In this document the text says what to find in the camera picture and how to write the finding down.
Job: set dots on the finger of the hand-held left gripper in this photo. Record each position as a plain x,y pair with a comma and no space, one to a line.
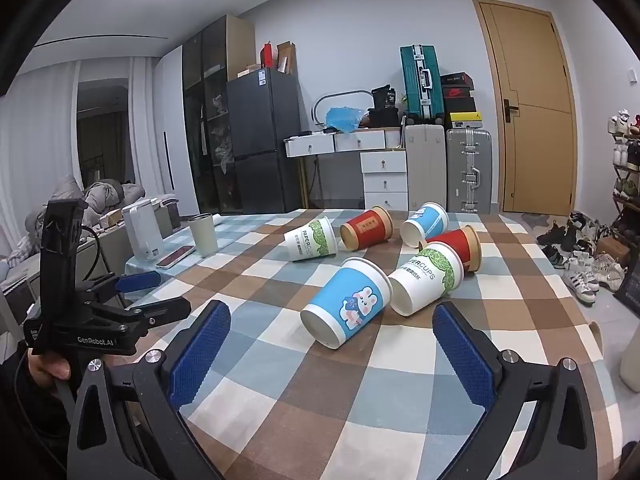
165,310
137,282

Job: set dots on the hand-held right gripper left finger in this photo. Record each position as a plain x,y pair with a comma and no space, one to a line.
200,355

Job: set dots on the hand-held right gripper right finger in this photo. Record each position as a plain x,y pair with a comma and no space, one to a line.
462,355

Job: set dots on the large white green paper cup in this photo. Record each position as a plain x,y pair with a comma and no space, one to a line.
430,275

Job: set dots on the red paper cup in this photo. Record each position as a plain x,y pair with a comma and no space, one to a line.
367,227
457,247

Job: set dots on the large blue rabbit paper cup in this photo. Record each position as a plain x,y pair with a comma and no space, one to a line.
350,300

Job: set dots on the small blue rabbit paper cup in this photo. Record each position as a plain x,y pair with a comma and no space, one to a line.
430,220

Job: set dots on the small white green paper cup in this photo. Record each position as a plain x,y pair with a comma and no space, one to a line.
310,240

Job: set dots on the person's left hand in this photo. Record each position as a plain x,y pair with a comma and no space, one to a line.
47,366

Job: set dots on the white pink phone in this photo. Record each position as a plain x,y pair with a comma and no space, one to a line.
175,256

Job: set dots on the white electric kettle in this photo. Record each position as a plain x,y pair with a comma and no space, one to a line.
142,232

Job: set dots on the cream tumbler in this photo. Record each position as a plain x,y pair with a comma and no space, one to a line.
202,235

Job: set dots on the pile of grey clothes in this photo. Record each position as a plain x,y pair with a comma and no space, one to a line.
105,195

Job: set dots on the checked tablecloth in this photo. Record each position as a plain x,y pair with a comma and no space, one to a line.
300,395

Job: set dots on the pile of shoes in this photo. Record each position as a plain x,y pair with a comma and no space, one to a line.
580,265

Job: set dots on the white wardrobe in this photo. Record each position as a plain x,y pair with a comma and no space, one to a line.
172,125

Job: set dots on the white sheer curtain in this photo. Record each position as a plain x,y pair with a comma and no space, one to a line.
30,160

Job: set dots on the brown cardboard box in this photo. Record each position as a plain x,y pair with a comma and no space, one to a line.
609,247

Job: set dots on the silver suitcase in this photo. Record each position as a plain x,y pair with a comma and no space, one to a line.
468,170

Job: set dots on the dark glass cabinet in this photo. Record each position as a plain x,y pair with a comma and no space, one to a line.
215,110

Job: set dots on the white suitcase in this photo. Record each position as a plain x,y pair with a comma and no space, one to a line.
425,167

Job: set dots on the dark grey fridge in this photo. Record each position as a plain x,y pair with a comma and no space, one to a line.
265,140

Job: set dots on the white drawer unit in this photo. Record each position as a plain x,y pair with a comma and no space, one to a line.
385,180

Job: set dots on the yellow white shoe box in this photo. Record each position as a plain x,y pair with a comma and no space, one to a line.
462,120

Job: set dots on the shoe rack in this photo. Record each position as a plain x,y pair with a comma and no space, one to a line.
625,180

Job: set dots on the white desk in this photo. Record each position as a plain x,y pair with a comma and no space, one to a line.
345,140

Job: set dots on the wooden door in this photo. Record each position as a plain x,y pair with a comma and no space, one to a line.
532,110

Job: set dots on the black bag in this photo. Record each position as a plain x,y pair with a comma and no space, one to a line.
384,110

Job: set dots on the blue plastic bag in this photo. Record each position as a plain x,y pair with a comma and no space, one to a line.
342,117

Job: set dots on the open cardboard box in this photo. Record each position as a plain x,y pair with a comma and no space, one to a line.
286,57

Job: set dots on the black red shoe box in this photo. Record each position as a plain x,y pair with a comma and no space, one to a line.
456,80

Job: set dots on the teal suitcase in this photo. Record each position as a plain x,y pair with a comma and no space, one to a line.
417,82

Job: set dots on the wall switch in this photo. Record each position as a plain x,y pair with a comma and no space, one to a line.
632,75

